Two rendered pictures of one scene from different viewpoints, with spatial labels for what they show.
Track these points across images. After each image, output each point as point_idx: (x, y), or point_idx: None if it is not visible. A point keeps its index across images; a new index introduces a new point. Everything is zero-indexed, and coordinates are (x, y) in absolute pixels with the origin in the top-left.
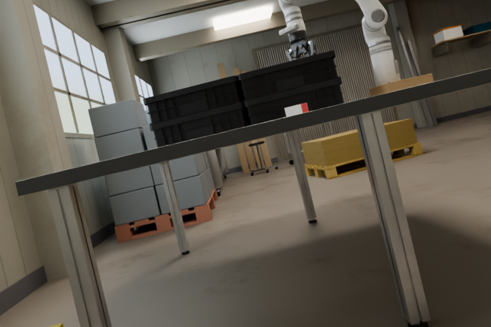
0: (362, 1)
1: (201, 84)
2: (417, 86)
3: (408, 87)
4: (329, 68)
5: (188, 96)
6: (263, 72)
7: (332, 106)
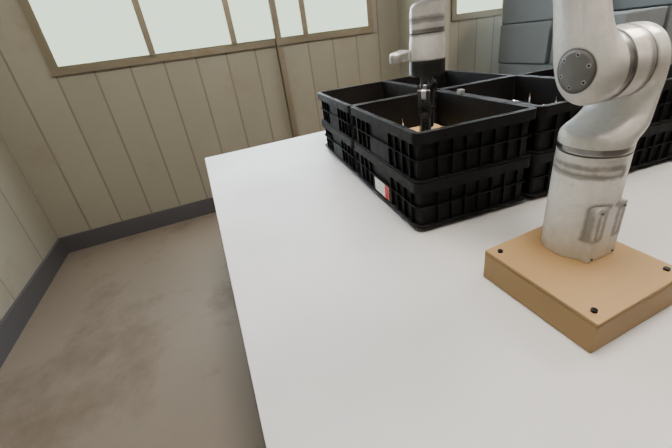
0: (556, 7)
1: (334, 100)
2: (240, 324)
3: (238, 313)
4: (412, 161)
5: (333, 107)
6: (361, 118)
7: (225, 253)
